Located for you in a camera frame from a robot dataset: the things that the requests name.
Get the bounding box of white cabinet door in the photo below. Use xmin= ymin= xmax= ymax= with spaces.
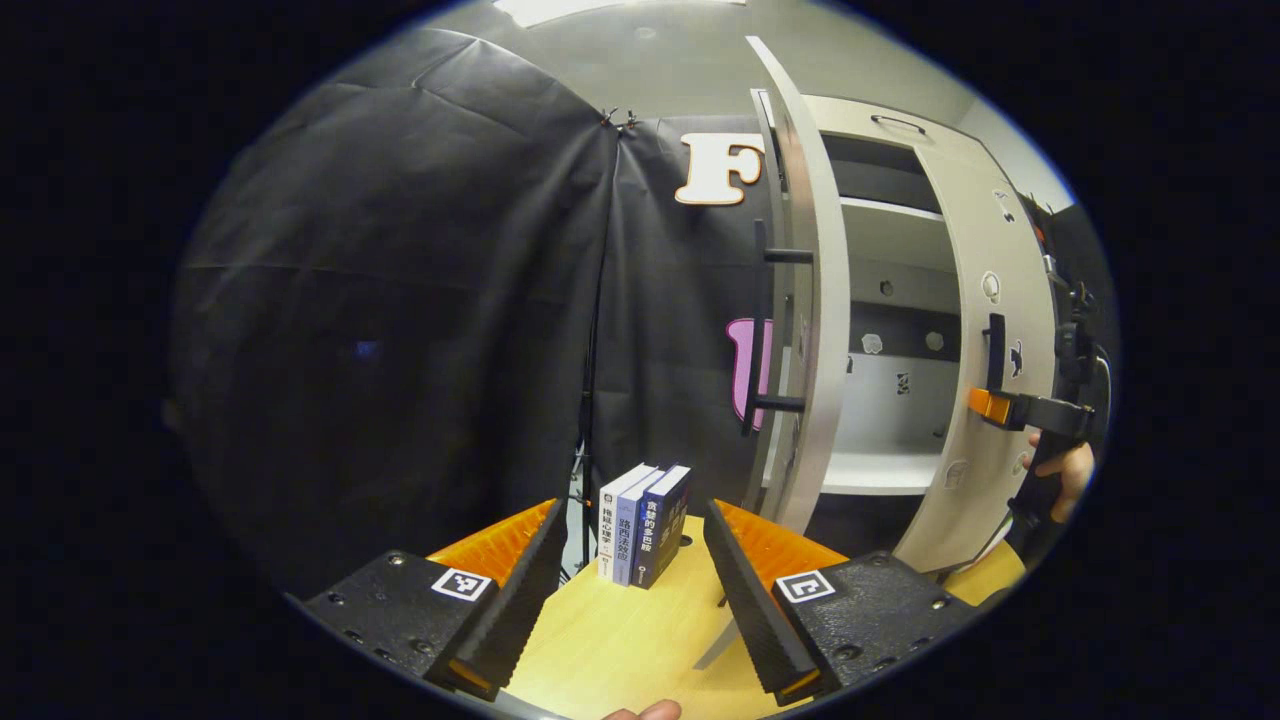
xmin=893 ymin=140 xmax=1061 ymax=574
xmin=745 ymin=35 xmax=853 ymax=536

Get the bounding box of black door handle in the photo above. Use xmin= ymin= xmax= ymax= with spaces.
xmin=984 ymin=312 xmax=1007 ymax=394
xmin=740 ymin=218 xmax=816 ymax=438

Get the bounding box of white cabinet drawer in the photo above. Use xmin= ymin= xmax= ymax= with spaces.
xmin=800 ymin=93 xmax=991 ymax=151

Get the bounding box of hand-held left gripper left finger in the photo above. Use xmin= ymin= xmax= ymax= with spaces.
xmin=303 ymin=498 xmax=569 ymax=701

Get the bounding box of ceiling light panel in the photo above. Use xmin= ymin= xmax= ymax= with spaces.
xmin=493 ymin=0 xmax=749 ymax=29

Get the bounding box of black backdrop stand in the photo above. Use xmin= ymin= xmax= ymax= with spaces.
xmin=570 ymin=135 xmax=609 ymax=581

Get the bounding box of white cabinet shelf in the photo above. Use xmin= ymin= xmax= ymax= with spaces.
xmin=838 ymin=195 xmax=949 ymax=273
xmin=820 ymin=450 xmax=943 ymax=498

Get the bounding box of grey blue book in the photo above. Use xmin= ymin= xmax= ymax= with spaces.
xmin=612 ymin=466 xmax=669 ymax=588

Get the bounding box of white cabinet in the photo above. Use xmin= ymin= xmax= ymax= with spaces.
xmin=750 ymin=88 xmax=1001 ymax=531

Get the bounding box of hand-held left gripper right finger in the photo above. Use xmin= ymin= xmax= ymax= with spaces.
xmin=703 ymin=498 xmax=986 ymax=706

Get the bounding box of black backdrop cloth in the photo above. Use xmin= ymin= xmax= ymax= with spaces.
xmin=168 ymin=25 xmax=791 ymax=601
xmin=1020 ymin=190 xmax=1116 ymax=331

